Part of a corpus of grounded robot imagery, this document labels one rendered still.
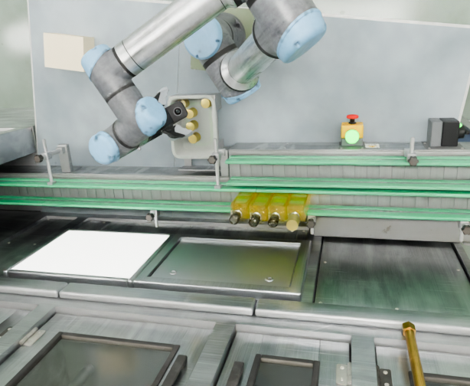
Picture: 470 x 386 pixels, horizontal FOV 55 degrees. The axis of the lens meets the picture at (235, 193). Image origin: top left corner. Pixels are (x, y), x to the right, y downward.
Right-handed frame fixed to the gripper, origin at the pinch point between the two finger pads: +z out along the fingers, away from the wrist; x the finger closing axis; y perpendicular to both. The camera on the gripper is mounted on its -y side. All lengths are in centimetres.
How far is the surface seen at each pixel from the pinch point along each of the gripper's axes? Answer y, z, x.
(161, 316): 12, -37, 43
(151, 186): 31.5, 7.6, 17.1
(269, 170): -4.3, 22.4, 31.3
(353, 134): -33, 31, 33
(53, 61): 51, 18, -39
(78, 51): 40, 20, -37
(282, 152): -10.8, 23.8, 27.5
